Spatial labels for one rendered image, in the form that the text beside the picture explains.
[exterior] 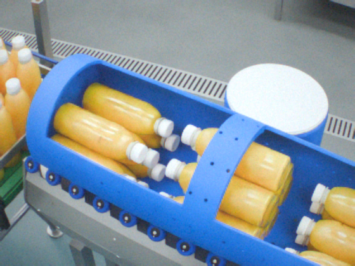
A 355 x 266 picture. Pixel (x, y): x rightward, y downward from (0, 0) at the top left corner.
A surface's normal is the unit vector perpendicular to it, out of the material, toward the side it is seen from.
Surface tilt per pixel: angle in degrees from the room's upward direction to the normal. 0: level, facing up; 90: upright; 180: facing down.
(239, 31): 0
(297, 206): 43
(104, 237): 70
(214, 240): 87
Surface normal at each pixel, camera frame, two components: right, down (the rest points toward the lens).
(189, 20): 0.00, -0.71
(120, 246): -0.48, 0.33
